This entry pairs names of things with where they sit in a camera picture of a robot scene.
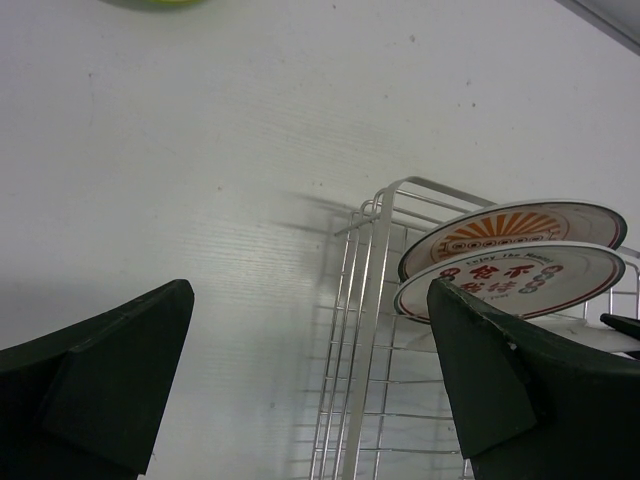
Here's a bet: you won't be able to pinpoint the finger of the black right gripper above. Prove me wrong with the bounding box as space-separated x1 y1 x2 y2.
600 313 640 342

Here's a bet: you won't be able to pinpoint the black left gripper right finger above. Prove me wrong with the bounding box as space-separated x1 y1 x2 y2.
427 280 639 479

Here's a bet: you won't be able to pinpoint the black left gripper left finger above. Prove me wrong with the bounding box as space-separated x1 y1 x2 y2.
1 279 194 479

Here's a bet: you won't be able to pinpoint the white plate red characters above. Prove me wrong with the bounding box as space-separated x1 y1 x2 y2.
394 241 626 323

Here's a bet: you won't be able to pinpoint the white plate orange sunburst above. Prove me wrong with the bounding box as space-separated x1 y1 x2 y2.
397 199 628 281

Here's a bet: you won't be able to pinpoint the lime green plate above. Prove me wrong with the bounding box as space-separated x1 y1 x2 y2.
103 0 200 10

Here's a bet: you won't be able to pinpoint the steel wire dish rack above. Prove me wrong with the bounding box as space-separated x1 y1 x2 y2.
309 177 639 479

